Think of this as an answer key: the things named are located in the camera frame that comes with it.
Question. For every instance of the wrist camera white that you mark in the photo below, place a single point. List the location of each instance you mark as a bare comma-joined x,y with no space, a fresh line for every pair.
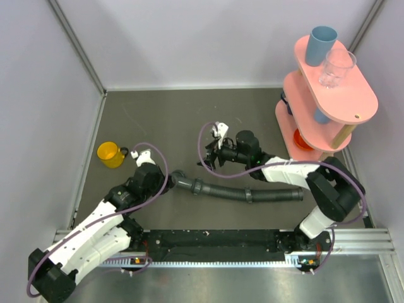
142,157
219,131

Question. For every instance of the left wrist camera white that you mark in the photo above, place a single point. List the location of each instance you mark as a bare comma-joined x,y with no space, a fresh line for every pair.
142,157

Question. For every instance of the grey slotted cable duct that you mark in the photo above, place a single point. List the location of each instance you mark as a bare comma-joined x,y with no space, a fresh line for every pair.
290,261

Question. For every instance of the aluminium frame rail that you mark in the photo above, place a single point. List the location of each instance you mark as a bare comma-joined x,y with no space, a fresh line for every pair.
354,241

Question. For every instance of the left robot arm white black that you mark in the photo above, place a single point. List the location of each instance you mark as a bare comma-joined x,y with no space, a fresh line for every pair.
109,229

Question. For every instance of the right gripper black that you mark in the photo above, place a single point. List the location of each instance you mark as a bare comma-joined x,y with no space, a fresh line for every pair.
209,163

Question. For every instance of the orange bowl bottom tier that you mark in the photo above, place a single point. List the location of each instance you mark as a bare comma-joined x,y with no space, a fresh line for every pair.
300,143

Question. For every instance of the grey plastic pipe fitting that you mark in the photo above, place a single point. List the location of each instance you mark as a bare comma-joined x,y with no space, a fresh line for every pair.
192,185

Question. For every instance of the blue cup middle tier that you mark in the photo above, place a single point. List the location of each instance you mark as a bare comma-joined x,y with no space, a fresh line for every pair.
320,117

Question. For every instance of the dark blue cup behind shelf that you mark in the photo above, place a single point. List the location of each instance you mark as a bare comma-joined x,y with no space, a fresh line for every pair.
284,99

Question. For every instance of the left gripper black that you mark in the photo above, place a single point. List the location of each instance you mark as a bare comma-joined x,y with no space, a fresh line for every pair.
161,177

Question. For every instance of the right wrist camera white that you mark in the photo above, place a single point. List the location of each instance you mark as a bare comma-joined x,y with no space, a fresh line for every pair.
219,131

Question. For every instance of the clear glass cup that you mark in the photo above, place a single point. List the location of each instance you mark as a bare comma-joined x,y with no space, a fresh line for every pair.
337,64

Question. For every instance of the blue cup on top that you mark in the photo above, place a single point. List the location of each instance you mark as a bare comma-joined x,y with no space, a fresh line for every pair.
321,40

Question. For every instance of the pink three-tier shelf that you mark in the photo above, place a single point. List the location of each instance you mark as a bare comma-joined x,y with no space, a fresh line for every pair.
351,103

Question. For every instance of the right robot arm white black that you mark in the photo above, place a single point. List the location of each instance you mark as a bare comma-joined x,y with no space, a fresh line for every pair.
335,190

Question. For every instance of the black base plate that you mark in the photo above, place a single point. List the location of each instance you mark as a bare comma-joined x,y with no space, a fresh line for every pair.
213,245

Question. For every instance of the yellow plastic cup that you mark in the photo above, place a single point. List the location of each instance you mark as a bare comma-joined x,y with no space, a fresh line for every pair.
111,155

